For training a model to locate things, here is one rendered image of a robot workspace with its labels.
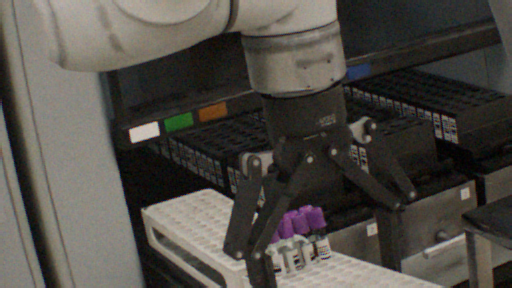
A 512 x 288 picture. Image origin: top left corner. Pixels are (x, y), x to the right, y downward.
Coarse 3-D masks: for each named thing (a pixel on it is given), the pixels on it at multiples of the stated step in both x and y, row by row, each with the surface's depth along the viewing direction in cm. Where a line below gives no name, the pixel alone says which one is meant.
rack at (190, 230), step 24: (216, 192) 157; (144, 216) 154; (168, 216) 152; (192, 216) 149; (216, 216) 149; (168, 240) 155; (192, 240) 142; (216, 240) 141; (192, 264) 148; (216, 264) 134; (240, 264) 132
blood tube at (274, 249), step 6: (276, 234) 124; (276, 240) 124; (270, 246) 124; (276, 246) 125; (270, 252) 125; (276, 252) 125; (276, 258) 125; (282, 258) 125; (276, 264) 125; (282, 264) 125; (276, 270) 125; (282, 270) 125
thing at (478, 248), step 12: (492, 204) 146; (504, 204) 145; (468, 216) 144; (480, 216) 143; (492, 216) 142; (504, 216) 141; (468, 228) 144; (480, 228) 141; (492, 228) 138; (504, 228) 137; (468, 240) 145; (480, 240) 144; (492, 240) 139; (504, 240) 136; (468, 252) 146; (480, 252) 145; (468, 264) 147; (480, 264) 145; (480, 276) 145; (492, 276) 146
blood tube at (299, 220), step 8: (296, 216) 125; (304, 216) 126; (296, 224) 125; (304, 224) 126; (296, 232) 126; (304, 232) 126; (304, 240) 126; (304, 248) 126; (312, 248) 126; (304, 256) 126; (312, 256) 126; (304, 264) 127; (312, 264) 126
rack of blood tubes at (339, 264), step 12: (324, 264) 126; (336, 264) 124; (348, 264) 123; (360, 264) 122; (372, 264) 121; (276, 276) 125; (288, 276) 125; (300, 276) 123; (312, 276) 123; (324, 276) 122; (336, 276) 120; (348, 276) 119; (360, 276) 119; (372, 276) 118; (384, 276) 116; (396, 276) 115; (408, 276) 114
